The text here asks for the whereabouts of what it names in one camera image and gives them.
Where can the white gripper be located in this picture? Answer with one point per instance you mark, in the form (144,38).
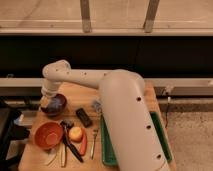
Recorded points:
(49,90)

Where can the blue sponge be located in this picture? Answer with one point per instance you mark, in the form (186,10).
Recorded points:
(52,106)

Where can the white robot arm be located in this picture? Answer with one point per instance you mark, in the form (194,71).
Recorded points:
(129,123)

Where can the purple bowl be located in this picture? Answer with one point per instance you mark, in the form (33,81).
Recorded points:
(60,99)

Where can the orange bowl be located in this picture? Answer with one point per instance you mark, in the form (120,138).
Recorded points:
(48,135)

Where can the black rectangular block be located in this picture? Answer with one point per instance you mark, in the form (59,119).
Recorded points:
(84,118)

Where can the clear plastic cup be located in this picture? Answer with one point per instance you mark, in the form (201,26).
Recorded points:
(97,106)

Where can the yellow red apple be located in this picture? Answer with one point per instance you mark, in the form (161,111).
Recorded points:
(75,134)

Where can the silver fork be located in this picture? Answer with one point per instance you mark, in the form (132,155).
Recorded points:
(95,133)

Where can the orange carrot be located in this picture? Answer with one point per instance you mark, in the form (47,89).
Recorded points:
(83,146)

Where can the pale wooden spoon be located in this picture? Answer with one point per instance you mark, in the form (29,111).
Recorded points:
(51,156)

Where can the green plastic tray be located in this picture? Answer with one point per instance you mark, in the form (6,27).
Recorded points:
(108,155)

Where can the wooden handled knife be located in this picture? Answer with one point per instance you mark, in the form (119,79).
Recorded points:
(63,155)

